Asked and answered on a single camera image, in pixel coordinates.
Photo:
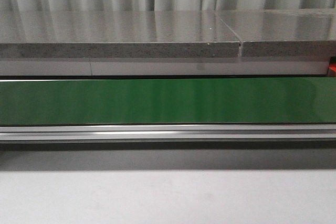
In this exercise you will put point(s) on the grey stone slab left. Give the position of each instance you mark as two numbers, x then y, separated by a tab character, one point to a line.
125	34

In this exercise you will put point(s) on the grey stone slab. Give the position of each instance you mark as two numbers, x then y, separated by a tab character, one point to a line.
125	34
283	33

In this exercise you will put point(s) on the grey stone slab right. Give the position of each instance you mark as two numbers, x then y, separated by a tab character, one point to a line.
283	33

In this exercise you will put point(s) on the green conveyor belt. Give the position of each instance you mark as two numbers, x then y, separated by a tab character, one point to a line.
155	101

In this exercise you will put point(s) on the red plastic tray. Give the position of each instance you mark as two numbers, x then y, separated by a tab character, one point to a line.
332	70

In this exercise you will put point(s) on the aluminium conveyor side rail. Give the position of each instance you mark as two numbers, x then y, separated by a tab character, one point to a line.
167	133

